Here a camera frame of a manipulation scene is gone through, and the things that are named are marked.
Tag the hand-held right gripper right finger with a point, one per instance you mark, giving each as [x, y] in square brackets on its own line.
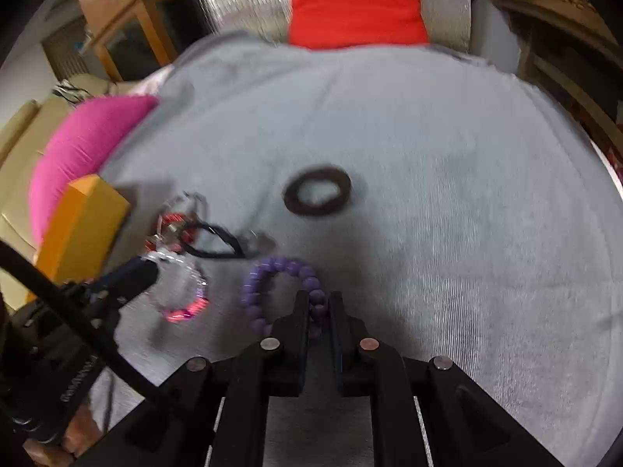
[337, 335]

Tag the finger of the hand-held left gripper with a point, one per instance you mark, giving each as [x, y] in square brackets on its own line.
[131, 275]

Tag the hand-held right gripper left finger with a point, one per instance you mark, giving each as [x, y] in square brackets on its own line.
[303, 335]

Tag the orange cardboard box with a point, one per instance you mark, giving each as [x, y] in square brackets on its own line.
[78, 224]

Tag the thin dark gold bangle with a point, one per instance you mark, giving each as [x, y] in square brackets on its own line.
[214, 253]

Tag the thick dark brown bangle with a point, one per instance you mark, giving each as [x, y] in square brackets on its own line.
[297, 202]

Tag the person's left hand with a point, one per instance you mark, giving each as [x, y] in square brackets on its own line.
[82, 430]

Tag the pink cushion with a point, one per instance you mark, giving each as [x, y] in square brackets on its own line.
[78, 155]

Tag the beige leather sofa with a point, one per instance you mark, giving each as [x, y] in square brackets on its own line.
[24, 131]

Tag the striped cloth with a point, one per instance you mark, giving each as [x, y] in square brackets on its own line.
[70, 91]

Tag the wooden cabinet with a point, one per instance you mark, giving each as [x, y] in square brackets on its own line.
[131, 14]

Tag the red cushion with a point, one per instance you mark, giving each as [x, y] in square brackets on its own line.
[357, 5]

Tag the wooden shelf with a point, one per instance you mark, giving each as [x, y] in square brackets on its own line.
[569, 87]

